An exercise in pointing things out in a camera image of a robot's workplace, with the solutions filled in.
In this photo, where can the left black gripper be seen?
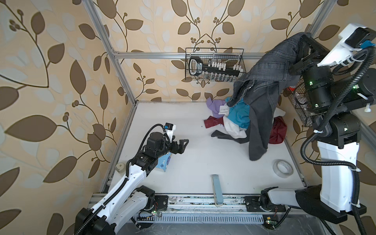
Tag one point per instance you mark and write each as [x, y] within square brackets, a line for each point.
[181, 148]

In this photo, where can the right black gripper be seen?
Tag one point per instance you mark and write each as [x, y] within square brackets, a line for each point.
[304, 61]

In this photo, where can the dark grey jeans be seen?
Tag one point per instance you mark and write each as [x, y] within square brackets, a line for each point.
[260, 89]

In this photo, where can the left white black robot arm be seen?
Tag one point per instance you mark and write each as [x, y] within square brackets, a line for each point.
[129, 197]

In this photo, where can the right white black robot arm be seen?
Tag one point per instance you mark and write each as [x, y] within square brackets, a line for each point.
[334, 142]

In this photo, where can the dark red cloth piece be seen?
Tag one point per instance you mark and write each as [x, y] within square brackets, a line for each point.
[213, 121]

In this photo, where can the purple cloth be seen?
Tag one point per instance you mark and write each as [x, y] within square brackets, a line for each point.
[214, 106]

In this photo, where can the white cloth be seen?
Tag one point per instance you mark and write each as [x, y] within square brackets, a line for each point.
[232, 129]

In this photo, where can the teal cloth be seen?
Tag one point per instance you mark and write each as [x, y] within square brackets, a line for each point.
[239, 114]

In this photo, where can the maroon cloth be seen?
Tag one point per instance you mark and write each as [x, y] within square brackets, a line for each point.
[278, 132]

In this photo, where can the blue tissue packet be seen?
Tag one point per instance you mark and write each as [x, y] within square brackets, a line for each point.
[163, 162]

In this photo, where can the red capped clear bottle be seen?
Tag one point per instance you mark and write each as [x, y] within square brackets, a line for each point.
[296, 96]

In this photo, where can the grey blue rectangular bar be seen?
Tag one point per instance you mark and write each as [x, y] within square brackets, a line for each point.
[217, 190]

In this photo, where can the black tool in basket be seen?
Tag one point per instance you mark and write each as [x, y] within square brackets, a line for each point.
[197, 67]

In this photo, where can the white tape roll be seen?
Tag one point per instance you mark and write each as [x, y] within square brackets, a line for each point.
[282, 168]

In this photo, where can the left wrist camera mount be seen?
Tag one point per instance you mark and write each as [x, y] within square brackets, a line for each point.
[169, 129]

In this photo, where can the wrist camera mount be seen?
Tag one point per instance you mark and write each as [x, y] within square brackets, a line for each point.
[353, 38]
[169, 129]

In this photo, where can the right black wire basket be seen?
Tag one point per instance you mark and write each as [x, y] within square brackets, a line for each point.
[305, 112]

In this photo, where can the black wire basket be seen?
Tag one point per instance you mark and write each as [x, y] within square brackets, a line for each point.
[230, 57]
[305, 112]

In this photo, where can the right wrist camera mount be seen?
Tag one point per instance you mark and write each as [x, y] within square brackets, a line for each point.
[353, 38]

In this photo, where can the back black wire basket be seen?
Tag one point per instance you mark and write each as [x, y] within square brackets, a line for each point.
[230, 57]

